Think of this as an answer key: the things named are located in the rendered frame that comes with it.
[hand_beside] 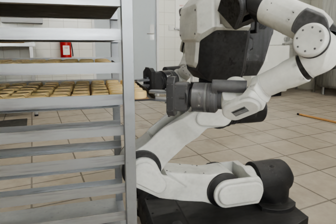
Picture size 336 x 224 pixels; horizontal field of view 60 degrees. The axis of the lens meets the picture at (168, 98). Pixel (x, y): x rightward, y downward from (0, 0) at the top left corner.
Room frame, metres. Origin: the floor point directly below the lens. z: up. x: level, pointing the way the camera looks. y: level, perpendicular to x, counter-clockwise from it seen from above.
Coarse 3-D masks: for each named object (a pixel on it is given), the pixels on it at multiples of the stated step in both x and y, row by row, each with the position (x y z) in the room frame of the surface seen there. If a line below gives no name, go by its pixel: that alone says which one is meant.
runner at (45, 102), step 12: (60, 96) 0.77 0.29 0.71; (72, 96) 0.78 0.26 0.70; (84, 96) 0.79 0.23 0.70; (96, 96) 0.79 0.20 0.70; (108, 96) 0.80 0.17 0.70; (120, 96) 0.81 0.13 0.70; (0, 108) 0.73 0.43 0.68; (12, 108) 0.74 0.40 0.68; (24, 108) 0.75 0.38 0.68; (36, 108) 0.76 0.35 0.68
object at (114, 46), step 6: (114, 24) 1.22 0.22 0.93; (114, 42) 1.22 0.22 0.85; (114, 48) 1.22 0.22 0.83; (114, 54) 1.22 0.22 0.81; (114, 108) 1.22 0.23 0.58; (114, 114) 1.22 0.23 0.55; (114, 138) 1.22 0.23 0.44; (120, 138) 1.23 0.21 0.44; (114, 150) 1.22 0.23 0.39; (114, 168) 1.24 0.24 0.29; (120, 174) 1.23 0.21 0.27; (120, 198) 1.23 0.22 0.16
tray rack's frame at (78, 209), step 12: (72, 204) 1.19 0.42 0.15; (84, 204) 1.19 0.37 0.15; (96, 204) 1.19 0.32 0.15; (108, 204) 1.19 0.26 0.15; (120, 204) 1.19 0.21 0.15; (0, 216) 1.10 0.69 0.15; (12, 216) 1.10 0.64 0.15; (24, 216) 1.10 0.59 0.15; (36, 216) 1.10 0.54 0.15; (48, 216) 1.10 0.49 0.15; (60, 216) 1.10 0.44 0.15; (72, 216) 1.10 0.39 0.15
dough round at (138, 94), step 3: (135, 90) 0.89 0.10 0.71; (138, 90) 0.89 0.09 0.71; (141, 90) 0.89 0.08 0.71; (144, 90) 0.89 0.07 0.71; (135, 93) 0.86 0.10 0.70; (138, 93) 0.86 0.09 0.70; (141, 93) 0.86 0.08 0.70; (144, 93) 0.87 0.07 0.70; (135, 96) 0.86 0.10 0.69; (138, 96) 0.86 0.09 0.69; (141, 96) 0.86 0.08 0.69; (144, 96) 0.87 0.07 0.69
